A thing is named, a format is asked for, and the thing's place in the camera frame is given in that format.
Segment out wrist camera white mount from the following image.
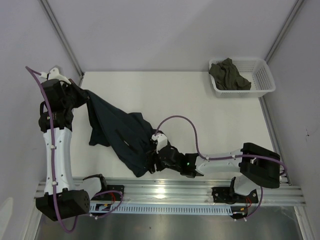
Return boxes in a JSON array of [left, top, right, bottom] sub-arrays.
[[40, 67, 71, 84], [151, 133, 168, 154]]

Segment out olive green shorts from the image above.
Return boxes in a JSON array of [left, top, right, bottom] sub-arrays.
[[209, 58, 252, 91]]

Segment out aluminium frame post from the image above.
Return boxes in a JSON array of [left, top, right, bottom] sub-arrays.
[[264, 0, 307, 64], [38, 0, 84, 79]]

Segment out left aluminium frame post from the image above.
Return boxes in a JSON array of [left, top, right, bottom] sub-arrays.
[[38, 0, 84, 79]]

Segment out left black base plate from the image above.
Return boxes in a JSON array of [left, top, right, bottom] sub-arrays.
[[105, 184, 125, 202]]

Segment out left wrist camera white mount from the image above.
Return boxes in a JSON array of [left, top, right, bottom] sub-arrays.
[[40, 67, 71, 84]]

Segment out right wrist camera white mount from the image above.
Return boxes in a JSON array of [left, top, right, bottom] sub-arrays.
[[151, 133, 168, 154]]

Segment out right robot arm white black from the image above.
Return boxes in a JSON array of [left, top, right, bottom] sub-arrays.
[[146, 142, 281, 202]]

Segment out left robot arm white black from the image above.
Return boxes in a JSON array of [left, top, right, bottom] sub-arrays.
[[35, 79, 109, 222]]

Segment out aluminium mounting rail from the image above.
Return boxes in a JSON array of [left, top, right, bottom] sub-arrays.
[[33, 177, 307, 207]]

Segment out white plastic basket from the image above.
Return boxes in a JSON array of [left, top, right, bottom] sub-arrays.
[[208, 57, 276, 98]]

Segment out white slotted cable duct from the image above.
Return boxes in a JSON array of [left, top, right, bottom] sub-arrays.
[[53, 203, 232, 216]]

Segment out right aluminium frame post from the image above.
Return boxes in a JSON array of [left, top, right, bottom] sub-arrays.
[[264, 0, 307, 64]]

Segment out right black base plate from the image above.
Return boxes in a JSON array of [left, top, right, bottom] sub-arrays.
[[211, 187, 259, 205]]

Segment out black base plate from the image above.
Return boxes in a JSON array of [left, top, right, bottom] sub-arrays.
[[105, 184, 125, 202], [211, 187, 259, 205]]

